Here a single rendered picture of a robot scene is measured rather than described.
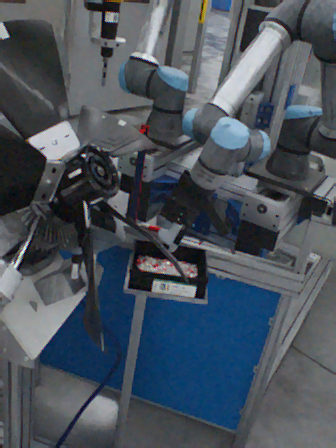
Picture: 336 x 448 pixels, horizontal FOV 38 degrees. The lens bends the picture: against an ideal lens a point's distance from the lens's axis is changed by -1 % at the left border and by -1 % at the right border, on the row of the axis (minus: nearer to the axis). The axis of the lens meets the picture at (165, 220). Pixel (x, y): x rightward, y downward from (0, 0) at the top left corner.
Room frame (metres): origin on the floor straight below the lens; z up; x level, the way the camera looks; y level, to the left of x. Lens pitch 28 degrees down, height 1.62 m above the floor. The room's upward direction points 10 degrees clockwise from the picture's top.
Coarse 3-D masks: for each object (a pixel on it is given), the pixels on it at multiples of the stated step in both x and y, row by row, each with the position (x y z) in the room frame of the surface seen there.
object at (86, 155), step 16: (64, 160) 0.91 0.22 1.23; (80, 160) 0.89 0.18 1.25; (96, 160) 0.94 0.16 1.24; (64, 176) 0.88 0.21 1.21; (80, 176) 0.87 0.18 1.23; (96, 176) 0.90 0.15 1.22; (112, 176) 0.96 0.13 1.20; (64, 192) 0.88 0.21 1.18; (80, 192) 0.87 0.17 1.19; (96, 192) 0.87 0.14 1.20; (112, 192) 0.91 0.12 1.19; (48, 208) 0.87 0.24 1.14; (64, 208) 0.90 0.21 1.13; (64, 224) 0.90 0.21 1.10
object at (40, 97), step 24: (24, 24) 1.05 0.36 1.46; (48, 24) 1.09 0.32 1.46; (0, 48) 0.99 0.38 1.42; (24, 48) 1.02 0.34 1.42; (48, 48) 1.05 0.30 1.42; (0, 72) 0.97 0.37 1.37; (24, 72) 0.99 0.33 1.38; (48, 72) 1.02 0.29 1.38; (0, 96) 0.95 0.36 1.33; (24, 96) 0.97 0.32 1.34; (48, 96) 0.99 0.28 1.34; (24, 120) 0.94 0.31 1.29; (48, 120) 0.96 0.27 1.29
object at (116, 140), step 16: (80, 112) 1.23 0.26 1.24; (96, 112) 1.26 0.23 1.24; (80, 128) 1.16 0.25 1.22; (96, 128) 1.18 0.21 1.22; (112, 128) 1.20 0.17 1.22; (128, 128) 1.25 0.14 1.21; (80, 144) 1.08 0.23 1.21; (96, 144) 1.09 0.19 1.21; (112, 144) 1.11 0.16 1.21; (128, 144) 1.15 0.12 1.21; (144, 144) 1.20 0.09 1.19
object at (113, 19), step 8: (104, 0) 1.01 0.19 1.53; (104, 8) 1.01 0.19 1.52; (112, 8) 1.01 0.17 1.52; (120, 8) 1.03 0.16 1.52; (104, 16) 1.01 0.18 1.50; (112, 16) 1.01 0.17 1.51; (104, 24) 1.01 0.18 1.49; (112, 24) 1.01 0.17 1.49; (104, 32) 1.01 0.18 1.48; (112, 32) 1.02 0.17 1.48; (104, 48) 1.02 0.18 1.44; (112, 48) 1.02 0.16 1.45; (104, 56) 1.02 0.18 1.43
